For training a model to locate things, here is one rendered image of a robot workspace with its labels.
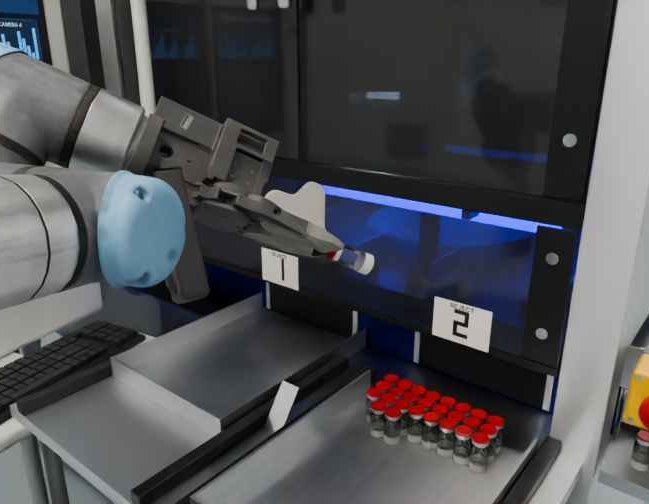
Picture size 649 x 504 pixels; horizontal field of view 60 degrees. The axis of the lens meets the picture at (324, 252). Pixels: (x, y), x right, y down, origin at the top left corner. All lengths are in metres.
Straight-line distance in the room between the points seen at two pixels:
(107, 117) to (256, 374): 0.55
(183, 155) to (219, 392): 0.47
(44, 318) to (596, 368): 1.05
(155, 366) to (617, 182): 0.73
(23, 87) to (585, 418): 0.70
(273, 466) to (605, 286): 0.45
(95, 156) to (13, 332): 0.83
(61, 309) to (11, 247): 1.03
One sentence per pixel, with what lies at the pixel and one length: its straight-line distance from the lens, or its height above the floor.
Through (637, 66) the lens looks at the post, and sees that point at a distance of 0.68.
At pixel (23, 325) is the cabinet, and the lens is 1.31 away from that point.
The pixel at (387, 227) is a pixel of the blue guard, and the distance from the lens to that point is 0.82.
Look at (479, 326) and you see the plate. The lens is 0.80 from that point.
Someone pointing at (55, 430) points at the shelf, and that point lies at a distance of 0.90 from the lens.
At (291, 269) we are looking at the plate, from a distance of 0.96.
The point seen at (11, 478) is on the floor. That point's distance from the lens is 2.35.
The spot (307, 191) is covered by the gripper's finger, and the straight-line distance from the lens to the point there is 0.54.
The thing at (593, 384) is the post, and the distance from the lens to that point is 0.78.
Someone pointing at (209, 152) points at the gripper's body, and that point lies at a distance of 0.54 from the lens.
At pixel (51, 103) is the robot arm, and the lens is 0.51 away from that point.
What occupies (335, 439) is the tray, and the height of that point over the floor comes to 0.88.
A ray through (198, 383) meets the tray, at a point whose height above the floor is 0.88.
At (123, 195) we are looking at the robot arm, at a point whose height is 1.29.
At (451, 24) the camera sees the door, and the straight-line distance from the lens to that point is 0.76.
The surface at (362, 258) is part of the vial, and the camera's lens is 0.57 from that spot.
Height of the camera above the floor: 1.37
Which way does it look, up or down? 19 degrees down
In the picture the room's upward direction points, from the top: straight up
